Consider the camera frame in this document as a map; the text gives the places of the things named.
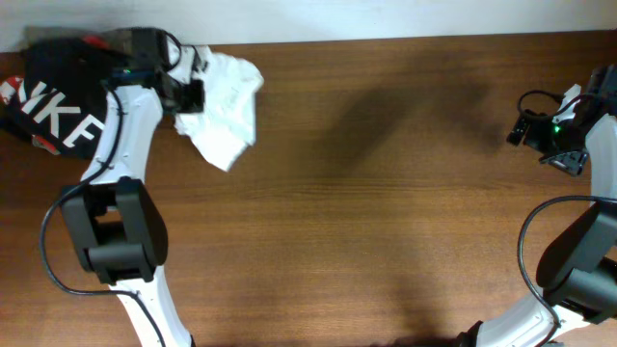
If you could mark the black Nike t-shirt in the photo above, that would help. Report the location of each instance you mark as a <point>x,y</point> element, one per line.
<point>58,103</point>

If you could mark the olive folded garment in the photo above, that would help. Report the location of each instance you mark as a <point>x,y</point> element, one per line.
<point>35,34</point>

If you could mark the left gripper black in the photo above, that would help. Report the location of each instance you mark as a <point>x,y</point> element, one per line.
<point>193,100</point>

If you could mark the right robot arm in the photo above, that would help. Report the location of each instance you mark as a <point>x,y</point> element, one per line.
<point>575,283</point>

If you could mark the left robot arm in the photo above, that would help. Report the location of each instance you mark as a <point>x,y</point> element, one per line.
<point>116,230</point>

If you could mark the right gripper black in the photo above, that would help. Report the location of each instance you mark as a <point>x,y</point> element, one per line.
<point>572,164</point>

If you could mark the white t-shirt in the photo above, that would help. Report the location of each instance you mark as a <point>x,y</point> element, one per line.
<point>226,126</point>

